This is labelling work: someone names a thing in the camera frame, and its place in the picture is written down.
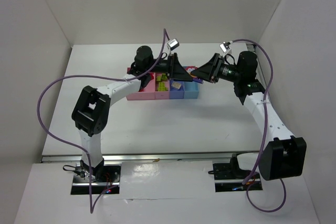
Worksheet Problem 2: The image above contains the purple lego plate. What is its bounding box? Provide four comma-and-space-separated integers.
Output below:
192, 76, 204, 84

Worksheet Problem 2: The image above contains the white tan lego brick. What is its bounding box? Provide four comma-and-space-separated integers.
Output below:
171, 81, 182, 90

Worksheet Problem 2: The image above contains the red flower lego brick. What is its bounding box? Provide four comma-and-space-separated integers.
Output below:
185, 66, 197, 75

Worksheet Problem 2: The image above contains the green printed lego brick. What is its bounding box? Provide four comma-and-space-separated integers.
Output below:
156, 73, 168, 82

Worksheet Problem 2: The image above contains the long green lego brick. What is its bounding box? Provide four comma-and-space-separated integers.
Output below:
156, 82, 169, 92

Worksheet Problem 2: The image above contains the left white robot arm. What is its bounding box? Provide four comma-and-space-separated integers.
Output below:
71, 46, 193, 180

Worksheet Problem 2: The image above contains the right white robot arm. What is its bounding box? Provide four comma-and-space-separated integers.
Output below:
191, 51, 307, 181

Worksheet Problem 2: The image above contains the light blue container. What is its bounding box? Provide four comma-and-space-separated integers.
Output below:
184, 81, 199, 99

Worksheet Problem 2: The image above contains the blue purple container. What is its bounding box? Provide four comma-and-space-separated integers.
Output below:
169, 80, 185, 99

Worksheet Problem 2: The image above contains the narrow pink container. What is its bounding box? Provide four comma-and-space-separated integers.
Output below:
154, 73, 170, 100

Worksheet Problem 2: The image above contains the large pink container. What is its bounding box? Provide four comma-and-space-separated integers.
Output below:
126, 73, 155, 101

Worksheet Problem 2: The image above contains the front aluminium rail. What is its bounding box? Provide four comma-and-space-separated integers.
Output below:
40, 152, 246, 163

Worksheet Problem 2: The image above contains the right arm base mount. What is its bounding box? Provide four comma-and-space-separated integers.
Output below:
208, 156, 263, 193

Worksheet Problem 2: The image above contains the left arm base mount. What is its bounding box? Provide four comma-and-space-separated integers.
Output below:
62, 164, 121, 195

